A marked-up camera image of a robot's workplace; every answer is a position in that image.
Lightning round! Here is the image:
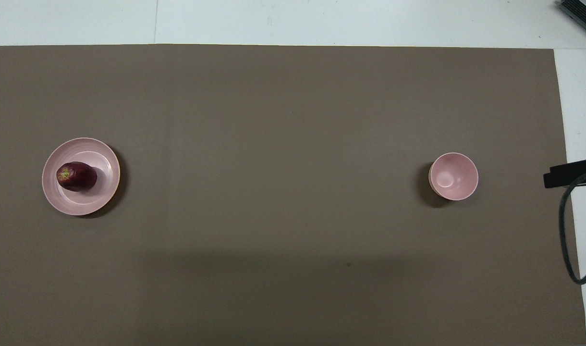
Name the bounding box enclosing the dark red apple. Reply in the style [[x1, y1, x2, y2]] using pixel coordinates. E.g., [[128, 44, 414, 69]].
[[57, 161, 98, 192]]

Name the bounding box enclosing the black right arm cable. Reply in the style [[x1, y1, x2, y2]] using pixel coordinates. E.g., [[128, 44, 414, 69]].
[[560, 166, 586, 285]]

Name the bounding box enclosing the brown table mat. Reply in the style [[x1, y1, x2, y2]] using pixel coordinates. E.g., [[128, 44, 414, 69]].
[[0, 44, 586, 346]]

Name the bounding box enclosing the pink bowl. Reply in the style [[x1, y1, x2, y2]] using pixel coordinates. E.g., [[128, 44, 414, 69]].
[[428, 152, 479, 201]]

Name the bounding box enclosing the pink plate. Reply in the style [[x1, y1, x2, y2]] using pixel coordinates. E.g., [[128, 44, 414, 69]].
[[42, 137, 121, 216]]

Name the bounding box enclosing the black ribbed device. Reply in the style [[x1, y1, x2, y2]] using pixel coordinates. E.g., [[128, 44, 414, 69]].
[[557, 0, 586, 41]]

